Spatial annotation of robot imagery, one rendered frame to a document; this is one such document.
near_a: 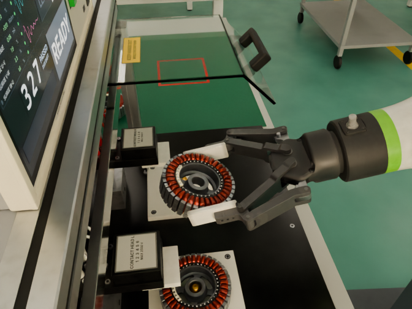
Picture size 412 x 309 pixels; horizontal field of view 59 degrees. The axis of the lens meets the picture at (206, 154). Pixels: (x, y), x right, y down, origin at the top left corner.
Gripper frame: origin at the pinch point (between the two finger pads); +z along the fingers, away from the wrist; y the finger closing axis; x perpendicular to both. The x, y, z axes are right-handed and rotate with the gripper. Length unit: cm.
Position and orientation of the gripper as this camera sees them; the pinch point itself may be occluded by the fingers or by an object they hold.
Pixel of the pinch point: (199, 184)
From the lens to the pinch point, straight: 55.3
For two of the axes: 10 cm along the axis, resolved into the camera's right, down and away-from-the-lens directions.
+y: 0.9, 7.0, -7.1
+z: -9.7, 2.4, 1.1
